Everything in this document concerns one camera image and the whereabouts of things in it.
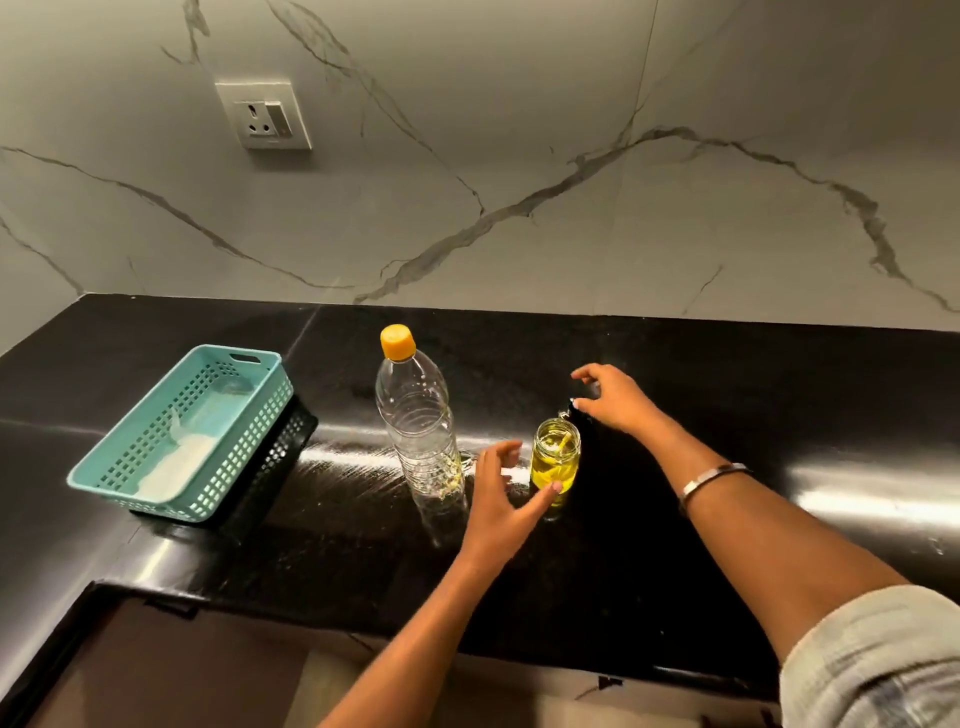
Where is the person's right hand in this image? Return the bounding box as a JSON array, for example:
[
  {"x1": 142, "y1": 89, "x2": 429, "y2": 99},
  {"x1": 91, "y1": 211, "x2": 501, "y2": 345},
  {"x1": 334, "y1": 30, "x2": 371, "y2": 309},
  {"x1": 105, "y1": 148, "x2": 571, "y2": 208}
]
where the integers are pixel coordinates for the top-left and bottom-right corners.
[{"x1": 570, "y1": 363, "x2": 663, "y2": 441}]

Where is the person's left hand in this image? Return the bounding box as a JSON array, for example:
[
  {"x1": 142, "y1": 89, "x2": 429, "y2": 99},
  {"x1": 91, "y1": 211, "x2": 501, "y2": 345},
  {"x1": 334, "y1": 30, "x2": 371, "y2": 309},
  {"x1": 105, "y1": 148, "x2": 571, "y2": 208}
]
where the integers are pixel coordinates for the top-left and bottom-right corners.
[{"x1": 457, "y1": 440, "x2": 564, "y2": 577}]

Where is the person's left forearm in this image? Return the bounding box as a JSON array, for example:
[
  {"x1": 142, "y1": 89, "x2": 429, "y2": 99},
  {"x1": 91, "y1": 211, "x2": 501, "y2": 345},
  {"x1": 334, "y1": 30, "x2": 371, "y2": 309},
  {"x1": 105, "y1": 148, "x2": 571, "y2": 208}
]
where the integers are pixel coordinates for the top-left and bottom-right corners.
[{"x1": 318, "y1": 551, "x2": 520, "y2": 728}]

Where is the person's right forearm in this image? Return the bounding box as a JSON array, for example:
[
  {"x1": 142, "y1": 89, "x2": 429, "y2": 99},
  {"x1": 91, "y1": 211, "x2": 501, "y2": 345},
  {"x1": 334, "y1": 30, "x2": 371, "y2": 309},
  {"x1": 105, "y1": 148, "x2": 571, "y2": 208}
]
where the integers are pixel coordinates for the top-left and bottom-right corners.
[{"x1": 642, "y1": 411, "x2": 912, "y2": 666}]

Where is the glass jar with yellow oil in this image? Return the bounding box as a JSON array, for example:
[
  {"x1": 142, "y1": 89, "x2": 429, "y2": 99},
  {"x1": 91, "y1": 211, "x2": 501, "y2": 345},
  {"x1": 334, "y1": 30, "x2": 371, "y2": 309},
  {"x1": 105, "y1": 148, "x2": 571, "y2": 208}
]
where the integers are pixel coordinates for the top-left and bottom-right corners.
[{"x1": 529, "y1": 418, "x2": 583, "y2": 520}]

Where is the clear plastic bottle orange cap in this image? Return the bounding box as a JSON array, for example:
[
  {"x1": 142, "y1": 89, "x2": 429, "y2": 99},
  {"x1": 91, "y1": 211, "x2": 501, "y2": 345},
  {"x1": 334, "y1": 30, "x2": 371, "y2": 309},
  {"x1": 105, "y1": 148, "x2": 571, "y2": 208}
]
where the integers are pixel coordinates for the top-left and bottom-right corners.
[{"x1": 374, "y1": 324, "x2": 471, "y2": 520}]

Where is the grey shirt sleeve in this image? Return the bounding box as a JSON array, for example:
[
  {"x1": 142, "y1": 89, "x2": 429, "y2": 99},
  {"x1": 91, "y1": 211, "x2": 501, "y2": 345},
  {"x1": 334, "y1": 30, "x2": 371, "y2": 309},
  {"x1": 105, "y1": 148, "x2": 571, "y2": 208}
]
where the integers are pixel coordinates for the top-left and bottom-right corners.
[{"x1": 778, "y1": 584, "x2": 960, "y2": 728}]

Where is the teal plastic basket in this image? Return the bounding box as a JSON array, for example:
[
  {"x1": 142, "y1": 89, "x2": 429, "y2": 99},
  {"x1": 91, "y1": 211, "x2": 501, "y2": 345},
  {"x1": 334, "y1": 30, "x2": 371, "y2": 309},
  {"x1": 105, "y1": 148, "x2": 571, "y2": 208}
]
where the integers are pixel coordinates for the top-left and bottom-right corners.
[{"x1": 66, "y1": 344, "x2": 295, "y2": 525}]

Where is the silver metal bracelet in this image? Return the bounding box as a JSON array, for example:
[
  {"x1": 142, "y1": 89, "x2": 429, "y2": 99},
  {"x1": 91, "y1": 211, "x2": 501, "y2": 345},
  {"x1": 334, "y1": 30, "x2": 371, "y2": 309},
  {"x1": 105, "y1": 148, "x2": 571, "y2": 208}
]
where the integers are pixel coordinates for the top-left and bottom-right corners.
[{"x1": 678, "y1": 462, "x2": 754, "y2": 519}]

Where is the white wall socket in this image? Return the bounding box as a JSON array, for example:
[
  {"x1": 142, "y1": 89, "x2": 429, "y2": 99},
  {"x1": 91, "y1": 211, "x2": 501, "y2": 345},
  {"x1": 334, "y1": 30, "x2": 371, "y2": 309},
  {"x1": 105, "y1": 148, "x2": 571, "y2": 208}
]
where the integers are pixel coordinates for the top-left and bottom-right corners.
[{"x1": 213, "y1": 78, "x2": 314, "y2": 152}]

